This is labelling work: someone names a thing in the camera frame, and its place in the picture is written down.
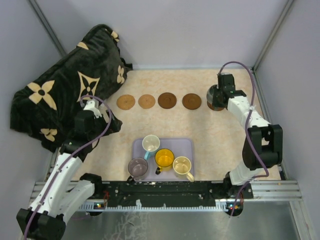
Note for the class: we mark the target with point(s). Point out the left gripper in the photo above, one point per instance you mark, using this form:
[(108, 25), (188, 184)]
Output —
[(115, 126)]

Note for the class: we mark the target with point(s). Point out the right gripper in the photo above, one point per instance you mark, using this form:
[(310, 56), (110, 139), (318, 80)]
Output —
[(215, 103)]

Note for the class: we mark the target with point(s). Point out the grey ceramic mug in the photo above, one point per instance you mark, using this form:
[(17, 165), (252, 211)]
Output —
[(212, 93)]

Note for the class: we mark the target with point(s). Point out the brown wooden coaster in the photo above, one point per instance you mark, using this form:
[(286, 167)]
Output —
[(191, 101)]

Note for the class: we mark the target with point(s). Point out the dark woven rattan coaster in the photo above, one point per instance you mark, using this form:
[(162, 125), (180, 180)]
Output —
[(125, 102)]

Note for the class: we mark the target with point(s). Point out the dark wooden coaster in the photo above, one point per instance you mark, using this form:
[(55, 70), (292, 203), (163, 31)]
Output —
[(167, 100)]

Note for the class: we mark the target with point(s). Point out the light woven rattan coaster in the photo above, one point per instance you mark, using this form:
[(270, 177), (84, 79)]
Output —
[(146, 101)]

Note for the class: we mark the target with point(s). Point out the cream mug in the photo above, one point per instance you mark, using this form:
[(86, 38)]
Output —
[(182, 168)]

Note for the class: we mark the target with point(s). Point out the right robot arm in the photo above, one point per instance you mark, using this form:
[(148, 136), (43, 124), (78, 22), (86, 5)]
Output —
[(263, 145)]

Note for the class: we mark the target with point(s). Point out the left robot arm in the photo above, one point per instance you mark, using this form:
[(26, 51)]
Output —
[(47, 216)]

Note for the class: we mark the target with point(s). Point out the black floral blanket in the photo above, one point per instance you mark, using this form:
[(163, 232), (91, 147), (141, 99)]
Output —
[(45, 109)]

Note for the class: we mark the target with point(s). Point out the purple glass mug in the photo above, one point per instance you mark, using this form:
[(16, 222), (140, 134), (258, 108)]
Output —
[(138, 169)]

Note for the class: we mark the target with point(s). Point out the yellow mug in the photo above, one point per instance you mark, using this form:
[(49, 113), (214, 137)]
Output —
[(164, 159)]

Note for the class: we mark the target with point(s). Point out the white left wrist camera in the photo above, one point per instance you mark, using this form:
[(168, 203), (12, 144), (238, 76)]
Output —
[(93, 106)]

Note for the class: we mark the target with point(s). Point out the white mug blue handle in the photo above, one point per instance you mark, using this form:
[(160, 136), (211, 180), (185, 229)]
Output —
[(150, 144)]

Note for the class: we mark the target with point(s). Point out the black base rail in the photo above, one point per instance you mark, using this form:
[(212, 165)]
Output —
[(165, 193)]

